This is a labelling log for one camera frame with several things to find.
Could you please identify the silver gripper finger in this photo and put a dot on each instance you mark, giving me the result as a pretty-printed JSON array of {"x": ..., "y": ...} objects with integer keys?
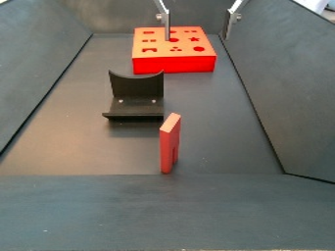
[
  {"x": 233, "y": 17},
  {"x": 164, "y": 16}
]

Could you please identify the red double-square peg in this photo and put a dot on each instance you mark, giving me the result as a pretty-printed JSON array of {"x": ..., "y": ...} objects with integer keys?
[{"x": 170, "y": 134}]

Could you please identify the red shape-sorter board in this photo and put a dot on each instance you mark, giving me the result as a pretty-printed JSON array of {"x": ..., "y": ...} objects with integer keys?
[{"x": 188, "y": 53}]

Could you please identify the black curved bracket stand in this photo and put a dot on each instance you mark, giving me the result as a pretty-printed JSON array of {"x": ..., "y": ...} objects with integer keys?
[{"x": 138, "y": 96}]

